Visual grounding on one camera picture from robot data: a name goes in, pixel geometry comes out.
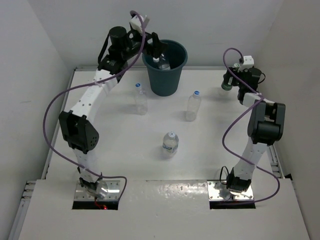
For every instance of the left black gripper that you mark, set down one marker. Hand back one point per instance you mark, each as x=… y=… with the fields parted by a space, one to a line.
x=156 y=46

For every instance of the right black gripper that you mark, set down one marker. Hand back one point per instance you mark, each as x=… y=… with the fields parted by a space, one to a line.
x=236 y=73

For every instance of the red cap labelled bottle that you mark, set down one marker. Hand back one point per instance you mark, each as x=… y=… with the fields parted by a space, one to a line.
x=162 y=62

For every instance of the green label white cap bottle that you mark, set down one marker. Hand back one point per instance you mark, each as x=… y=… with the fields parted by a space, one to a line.
x=228 y=80

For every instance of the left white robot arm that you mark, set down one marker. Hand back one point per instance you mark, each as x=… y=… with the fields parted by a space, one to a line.
x=77 y=123

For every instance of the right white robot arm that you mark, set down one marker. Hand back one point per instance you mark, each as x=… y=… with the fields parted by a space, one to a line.
x=265 y=126

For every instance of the dark teal plastic bin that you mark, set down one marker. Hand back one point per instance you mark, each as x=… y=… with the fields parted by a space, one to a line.
x=164 y=82

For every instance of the clear bottle blue cap right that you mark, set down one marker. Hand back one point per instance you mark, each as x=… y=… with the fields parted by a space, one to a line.
x=193 y=106

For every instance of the clear bottle blue cap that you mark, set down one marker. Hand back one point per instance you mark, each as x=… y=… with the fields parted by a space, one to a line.
x=193 y=106
x=140 y=99

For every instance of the clear bottle blue cap left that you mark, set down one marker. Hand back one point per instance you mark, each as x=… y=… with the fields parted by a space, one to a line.
x=140 y=99

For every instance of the short bottle blue-white cap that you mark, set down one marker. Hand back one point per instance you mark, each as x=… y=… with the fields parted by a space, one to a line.
x=170 y=144

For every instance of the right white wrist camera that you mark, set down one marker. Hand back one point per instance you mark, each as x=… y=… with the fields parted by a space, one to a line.
x=247 y=63

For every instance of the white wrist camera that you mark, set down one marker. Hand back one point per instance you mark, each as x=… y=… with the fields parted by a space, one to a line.
x=247 y=63
x=138 y=25

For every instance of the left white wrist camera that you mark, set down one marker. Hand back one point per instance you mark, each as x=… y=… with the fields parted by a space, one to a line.
x=138 y=25

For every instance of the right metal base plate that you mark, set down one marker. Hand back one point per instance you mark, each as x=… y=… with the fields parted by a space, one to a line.
x=217 y=192

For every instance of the metal base plate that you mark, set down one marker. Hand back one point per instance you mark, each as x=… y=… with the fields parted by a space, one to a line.
x=106 y=190
x=217 y=192

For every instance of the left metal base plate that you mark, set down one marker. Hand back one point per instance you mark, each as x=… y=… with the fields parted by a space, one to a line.
x=106 y=190

